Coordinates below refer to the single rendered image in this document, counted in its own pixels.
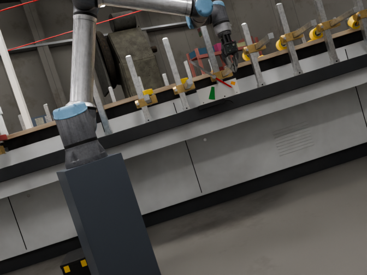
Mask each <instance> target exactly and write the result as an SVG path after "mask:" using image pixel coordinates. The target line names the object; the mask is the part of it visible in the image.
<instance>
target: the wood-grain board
mask: <svg viewBox="0 0 367 275"><path fill-rule="evenodd" d="M357 31H361V29H360V27H359V28H358V29H353V28H351V29H348V30H345V31H342V32H339V33H335V34H332V38H333V39H334V38H338V37H341V36H343V35H347V34H350V33H354V32H357ZM322 42H324V37H323V38H319V39H316V40H313V41H309V42H307V43H303V44H300V45H297V46H294V47H295V50H299V49H303V48H305V47H308V46H312V45H315V44H319V43H322ZM286 53H288V50H287V49H284V50H281V51H277V52H274V53H270V54H268V55H265V56H261V57H258V58H257V59H258V62H261V61H264V60H266V59H270V58H273V57H276V56H280V55H283V54H286ZM250 64H251V61H250V60H249V61H245V62H242V63H238V68H241V67H245V66H247V65H250ZM209 77H210V75H209V74H203V75H200V76H196V77H193V78H192V81H193V82H196V81H199V80H203V79H206V78H209ZM175 86H176V84H175V83H174V84H171V85H168V86H164V87H161V88H158V89H154V90H153V93H154V94H157V93H161V92H164V91H167V90H170V89H173V87H175ZM138 99H139V98H138V95H135V96H132V97H129V98H126V99H122V100H119V101H116V102H113V103H110V104H106V105H104V109H105V110H106V109H109V108H112V107H116V106H119V105H122V104H125V103H129V102H132V101H135V100H138ZM55 125H56V122H55V121H52V122H49V123H45V124H42V125H39V126H36V127H33V128H29V129H26V130H23V131H19V132H17V133H13V134H10V135H7V138H8V139H7V140H10V139H13V138H16V137H19V136H23V135H26V134H29V133H32V132H35V131H39V130H42V129H45V128H48V127H52V126H55ZM5 141H6V140H5Z"/></svg>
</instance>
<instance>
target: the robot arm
mask: <svg viewBox="0 0 367 275"><path fill-rule="evenodd" d="M72 2H73V19H74V20H73V44H72V68H71V81H70V101H69V103H68V104H66V106H64V107H61V108H58V109H56V110H54V111H53V115H54V119H55V122H56V125H57V129H58V132H59V134H60V137H61V140H62V143H63V146H64V149H65V152H66V158H65V166H66V169H71V168H75V167H77V166H81V165H84V164H87V163H90V162H93V161H96V160H99V159H102V158H104V157H107V156H108V154H107V152H106V150H105V149H104V148H103V146H102V145H101V144H100V143H99V141H98V139H97V136H96V129H97V122H96V110H97V107H96V106H95V105H94V104H93V83H94V59H95V45H96V22H97V14H98V10H99V8H100V7H101V6H102V5H108V6H112V7H120V8H128V9H136V10H144V11H152V12H157V13H165V14H173V15H181V16H185V17H186V21H187V24H188V27H189V29H195V28H198V27H202V26H206V25H210V24H212V25H213V27H214V31H215V34H216V36H218V38H219V39H221V38H222V39H221V51H222V53H221V56H222V60H223V61H224V63H225V64H226V65H227V67H228V68H229V69H230V70H231V71H233V72H234V73H235V72H236V71H237V69H238V58H239V54H238V46H237V44H236V41H232V40H231V37H230V35H231V31H232V28H231V26H232V25H231V24H230V22H229V18H228V15H227V11H226V7H225V5H224V3H223V2H222V1H214V2H212V1H211V0H72ZM229 55H232V56H233V57H232V61H233V65H232V64H231V59H230V58H228V56H229ZM233 66H234V68H233Z"/></svg>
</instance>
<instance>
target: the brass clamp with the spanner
mask: <svg viewBox="0 0 367 275"><path fill-rule="evenodd" d="M222 72H223V70H221V71H218V72H216V73H213V74H212V75H216V77H217V78H218V79H225V78H228V77H231V76H233V73H232V72H231V73H230V74H229V75H227V76H224V77H223V75H222ZM210 79H211V81H212V82H215V81H217V80H216V79H213V78H212V76H210Z"/></svg>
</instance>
